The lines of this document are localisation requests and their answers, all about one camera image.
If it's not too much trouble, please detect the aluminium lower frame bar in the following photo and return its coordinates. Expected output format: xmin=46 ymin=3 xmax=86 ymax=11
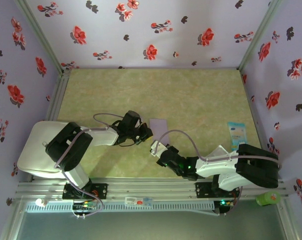
xmin=0 ymin=197 xmax=25 ymax=240
xmin=277 ymin=199 xmax=300 ymax=240

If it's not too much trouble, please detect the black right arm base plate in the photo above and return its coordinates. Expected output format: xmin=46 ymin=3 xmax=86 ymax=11
xmin=195 ymin=181 xmax=241 ymax=199

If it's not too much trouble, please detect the white red label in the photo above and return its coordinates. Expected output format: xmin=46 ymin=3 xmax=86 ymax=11
xmin=125 ymin=196 xmax=144 ymax=206

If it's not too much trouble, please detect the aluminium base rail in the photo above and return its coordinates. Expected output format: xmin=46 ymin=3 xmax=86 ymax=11
xmin=15 ymin=177 xmax=290 ymax=201

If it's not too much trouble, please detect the aluminium corner post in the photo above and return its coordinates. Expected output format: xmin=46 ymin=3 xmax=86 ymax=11
xmin=237 ymin=0 xmax=284 ymax=72
xmin=14 ymin=0 xmax=66 ymax=73

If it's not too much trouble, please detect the white slotted cable duct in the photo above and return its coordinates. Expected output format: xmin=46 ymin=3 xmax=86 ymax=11
xmin=24 ymin=201 xmax=215 ymax=213

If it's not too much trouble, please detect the circuit board with coloured wires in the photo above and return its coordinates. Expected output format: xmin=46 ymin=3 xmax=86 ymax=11
xmin=72 ymin=199 xmax=98 ymax=211

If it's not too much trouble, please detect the aluminium side rail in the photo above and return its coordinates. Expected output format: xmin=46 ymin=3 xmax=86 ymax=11
xmin=45 ymin=69 xmax=71 ymax=122
xmin=240 ymin=69 xmax=283 ymax=180

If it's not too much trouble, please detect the green plastic bottle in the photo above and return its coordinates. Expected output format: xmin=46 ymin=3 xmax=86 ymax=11
xmin=256 ymin=191 xmax=281 ymax=206

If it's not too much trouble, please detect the lilac paper sheet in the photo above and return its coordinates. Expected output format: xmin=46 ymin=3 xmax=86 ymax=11
xmin=149 ymin=118 xmax=172 ymax=147

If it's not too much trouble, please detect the blue wet wipes packet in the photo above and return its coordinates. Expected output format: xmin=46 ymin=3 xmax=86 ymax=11
xmin=227 ymin=121 xmax=247 ymax=152

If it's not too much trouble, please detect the clear plastic box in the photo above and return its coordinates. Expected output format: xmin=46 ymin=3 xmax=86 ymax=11
xmin=205 ymin=146 xmax=228 ymax=161

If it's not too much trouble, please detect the circuit board with green light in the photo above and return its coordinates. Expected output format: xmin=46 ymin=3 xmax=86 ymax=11
xmin=218 ymin=199 xmax=236 ymax=209

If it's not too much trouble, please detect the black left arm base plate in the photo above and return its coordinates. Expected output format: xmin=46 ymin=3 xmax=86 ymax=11
xmin=62 ymin=183 xmax=108 ymax=200

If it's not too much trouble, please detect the lilac right arm cable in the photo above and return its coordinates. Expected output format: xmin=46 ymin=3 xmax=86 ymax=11
xmin=153 ymin=129 xmax=283 ymax=216

